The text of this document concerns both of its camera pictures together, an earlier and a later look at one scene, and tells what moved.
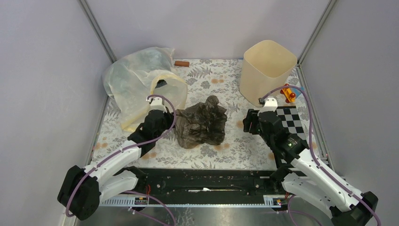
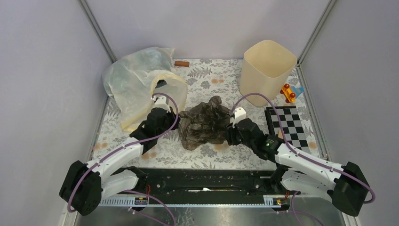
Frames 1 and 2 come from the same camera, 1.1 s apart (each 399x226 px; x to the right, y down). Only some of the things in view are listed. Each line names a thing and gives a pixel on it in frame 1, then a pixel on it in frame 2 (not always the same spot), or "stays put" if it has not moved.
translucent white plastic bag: (132, 80) stays put
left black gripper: (170, 117) stays put
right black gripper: (251, 116) -> (230, 132)
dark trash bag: (200, 124) stays put
